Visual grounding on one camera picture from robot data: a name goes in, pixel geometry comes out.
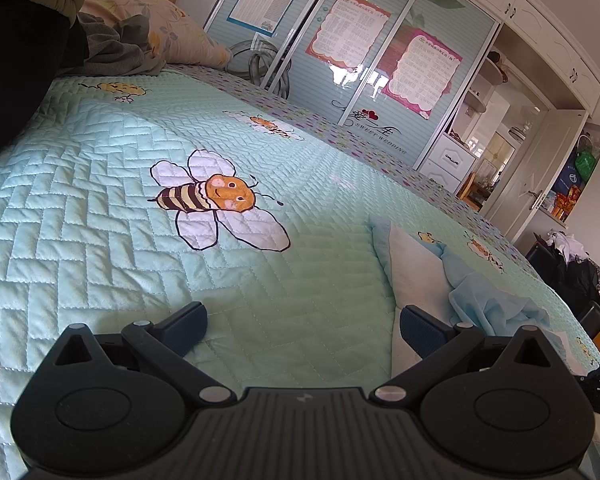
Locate light blue white jacket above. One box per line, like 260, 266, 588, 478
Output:
369, 212, 588, 378

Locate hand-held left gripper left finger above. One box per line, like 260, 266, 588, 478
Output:
54, 301, 238, 407

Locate blue bag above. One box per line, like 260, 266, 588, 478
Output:
552, 162, 588, 196

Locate pile of clothes on chair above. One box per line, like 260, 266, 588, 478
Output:
555, 255, 600, 311

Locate black stool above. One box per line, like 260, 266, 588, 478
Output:
577, 302, 600, 331

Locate orange framed wall chart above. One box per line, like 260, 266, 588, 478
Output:
305, 0, 392, 68

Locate floral pillow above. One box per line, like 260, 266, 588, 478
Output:
77, 0, 233, 68

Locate grey cloth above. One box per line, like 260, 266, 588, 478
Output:
72, 12, 166, 78

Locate red yellow packets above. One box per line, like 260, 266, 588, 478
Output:
545, 185, 583, 221

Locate light blue sliding-door wardrobe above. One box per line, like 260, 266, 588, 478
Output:
202, 0, 600, 171

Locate white drawer unit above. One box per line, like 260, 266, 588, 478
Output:
422, 132, 481, 193

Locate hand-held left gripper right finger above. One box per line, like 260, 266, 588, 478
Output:
369, 304, 551, 407

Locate white door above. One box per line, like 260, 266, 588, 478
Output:
480, 107, 591, 243

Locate white cloth pile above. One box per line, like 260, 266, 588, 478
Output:
547, 230, 588, 266

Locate white open shelf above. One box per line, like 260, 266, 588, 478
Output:
462, 42, 511, 136

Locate bee print quilted bedspread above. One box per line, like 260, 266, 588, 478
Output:
0, 67, 600, 480

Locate green bag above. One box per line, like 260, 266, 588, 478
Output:
572, 132, 600, 186

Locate wooden chair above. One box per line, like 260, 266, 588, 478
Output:
457, 172, 496, 211

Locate pink framed wall chart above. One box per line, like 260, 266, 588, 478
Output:
380, 27, 464, 121

